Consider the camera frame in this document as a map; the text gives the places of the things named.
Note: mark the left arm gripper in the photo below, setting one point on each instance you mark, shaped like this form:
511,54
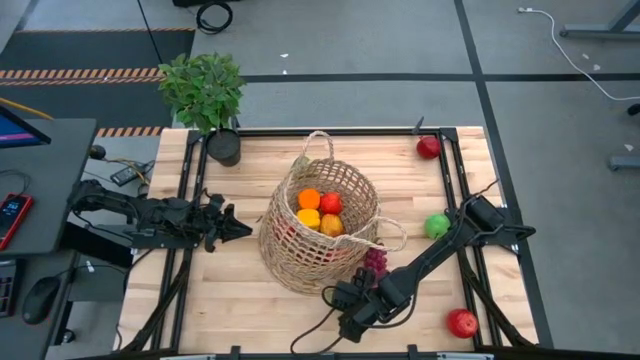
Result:
207,223

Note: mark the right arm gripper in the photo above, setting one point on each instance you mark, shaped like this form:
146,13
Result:
385,300

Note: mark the purple grape bunch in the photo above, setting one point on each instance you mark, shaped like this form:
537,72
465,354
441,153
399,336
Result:
375,260

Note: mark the yellow bell pepper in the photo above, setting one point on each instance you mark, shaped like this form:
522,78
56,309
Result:
308,219

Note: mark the round orange fruit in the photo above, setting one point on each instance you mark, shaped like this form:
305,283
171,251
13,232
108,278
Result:
309,198

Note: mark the red yellow apple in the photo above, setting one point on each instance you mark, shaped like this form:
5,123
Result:
331,225

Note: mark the green apple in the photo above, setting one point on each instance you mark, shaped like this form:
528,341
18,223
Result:
437,226

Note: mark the dark red apple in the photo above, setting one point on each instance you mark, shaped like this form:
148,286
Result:
429,147

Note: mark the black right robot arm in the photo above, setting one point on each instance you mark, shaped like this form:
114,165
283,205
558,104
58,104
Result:
435,252

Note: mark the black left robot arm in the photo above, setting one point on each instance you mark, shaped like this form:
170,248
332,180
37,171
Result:
150,215

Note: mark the black power adapter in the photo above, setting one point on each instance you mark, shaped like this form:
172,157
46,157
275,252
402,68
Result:
125,175

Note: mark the green potted plant black pot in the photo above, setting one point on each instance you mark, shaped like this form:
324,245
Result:
202,90

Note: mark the black round knob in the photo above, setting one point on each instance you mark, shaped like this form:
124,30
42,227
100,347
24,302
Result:
97,152

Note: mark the dark grey side desk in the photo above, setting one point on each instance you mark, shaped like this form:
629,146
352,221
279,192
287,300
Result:
55,170

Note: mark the black computer mouse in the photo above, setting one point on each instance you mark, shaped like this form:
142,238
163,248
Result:
40,297

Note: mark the red smartphone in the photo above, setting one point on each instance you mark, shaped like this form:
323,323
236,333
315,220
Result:
12,220

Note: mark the black floor mat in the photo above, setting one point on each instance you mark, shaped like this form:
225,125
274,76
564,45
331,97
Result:
90,50

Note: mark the black keyboard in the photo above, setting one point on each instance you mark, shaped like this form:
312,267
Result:
6,290

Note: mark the monitor with blue screen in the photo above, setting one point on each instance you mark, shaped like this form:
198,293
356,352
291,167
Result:
15,134

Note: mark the grey desk foot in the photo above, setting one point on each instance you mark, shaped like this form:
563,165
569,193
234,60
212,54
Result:
625,163

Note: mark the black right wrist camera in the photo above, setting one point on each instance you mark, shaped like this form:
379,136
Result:
347,295

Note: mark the black aluminium frame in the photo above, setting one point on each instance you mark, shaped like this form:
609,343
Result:
350,132

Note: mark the grey desk leg frame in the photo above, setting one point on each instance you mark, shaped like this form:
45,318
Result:
590,33

